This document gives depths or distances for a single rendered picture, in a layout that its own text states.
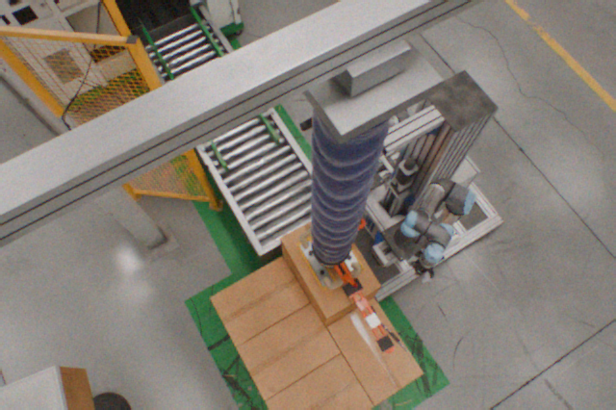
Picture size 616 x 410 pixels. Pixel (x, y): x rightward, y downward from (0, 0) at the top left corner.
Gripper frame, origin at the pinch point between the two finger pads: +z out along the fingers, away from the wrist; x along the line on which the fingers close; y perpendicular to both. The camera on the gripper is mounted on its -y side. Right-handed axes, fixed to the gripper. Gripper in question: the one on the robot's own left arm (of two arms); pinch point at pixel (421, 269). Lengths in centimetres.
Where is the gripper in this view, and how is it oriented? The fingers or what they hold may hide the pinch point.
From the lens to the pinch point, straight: 242.1
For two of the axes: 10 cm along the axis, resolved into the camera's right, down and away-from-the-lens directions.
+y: -8.6, 4.9, -1.7
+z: 0.1, 3.5, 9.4
